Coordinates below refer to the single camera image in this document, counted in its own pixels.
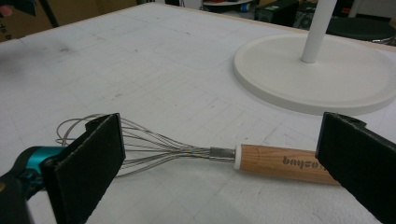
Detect black computer tower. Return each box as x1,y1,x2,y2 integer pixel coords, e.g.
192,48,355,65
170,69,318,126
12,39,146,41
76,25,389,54
254,0,300,27
293,1,319,31

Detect brown cardboard box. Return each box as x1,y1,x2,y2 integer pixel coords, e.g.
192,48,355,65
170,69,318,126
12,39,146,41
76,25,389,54
0,0,138,44

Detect whisk with wooden handle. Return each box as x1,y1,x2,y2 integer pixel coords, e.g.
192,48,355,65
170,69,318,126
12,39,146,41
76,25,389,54
55,113,342,187

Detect round black stool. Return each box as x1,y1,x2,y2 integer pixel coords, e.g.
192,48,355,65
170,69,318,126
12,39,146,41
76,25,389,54
326,16,396,45

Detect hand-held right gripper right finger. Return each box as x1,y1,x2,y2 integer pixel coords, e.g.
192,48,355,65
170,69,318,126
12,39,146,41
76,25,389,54
315,111,396,224

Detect white stand with hooks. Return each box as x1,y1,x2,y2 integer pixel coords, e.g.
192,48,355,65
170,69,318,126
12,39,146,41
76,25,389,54
233,0,396,117

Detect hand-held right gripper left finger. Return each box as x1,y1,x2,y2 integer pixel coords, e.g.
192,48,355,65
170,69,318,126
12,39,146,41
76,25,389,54
40,112,126,224

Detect black metal stand frame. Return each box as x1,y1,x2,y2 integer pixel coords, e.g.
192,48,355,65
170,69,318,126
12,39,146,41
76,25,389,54
37,0,60,29

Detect white grid mat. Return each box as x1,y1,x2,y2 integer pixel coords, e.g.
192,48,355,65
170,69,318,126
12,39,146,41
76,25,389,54
0,3,396,224

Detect grey metal stand pole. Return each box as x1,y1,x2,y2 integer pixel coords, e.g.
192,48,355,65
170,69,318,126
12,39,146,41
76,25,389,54
347,0,364,19

